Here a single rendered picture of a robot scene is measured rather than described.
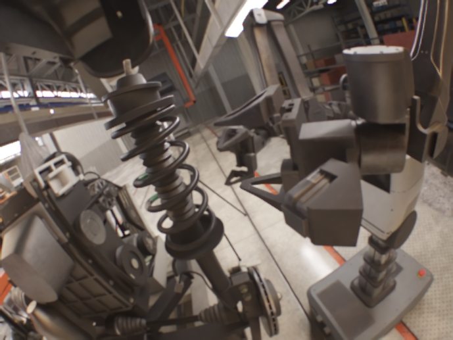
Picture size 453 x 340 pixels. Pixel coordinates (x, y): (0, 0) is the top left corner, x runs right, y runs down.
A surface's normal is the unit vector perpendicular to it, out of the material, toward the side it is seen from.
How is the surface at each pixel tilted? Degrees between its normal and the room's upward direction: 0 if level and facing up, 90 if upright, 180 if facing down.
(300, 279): 0
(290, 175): 96
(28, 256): 77
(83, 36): 121
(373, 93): 93
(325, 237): 96
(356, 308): 0
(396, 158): 87
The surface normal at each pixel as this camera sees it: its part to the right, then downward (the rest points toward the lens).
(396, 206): -0.58, 0.60
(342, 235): -0.40, 0.61
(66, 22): 0.41, 0.81
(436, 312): -0.39, -0.85
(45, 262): 0.91, -0.29
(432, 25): -0.91, -0.24
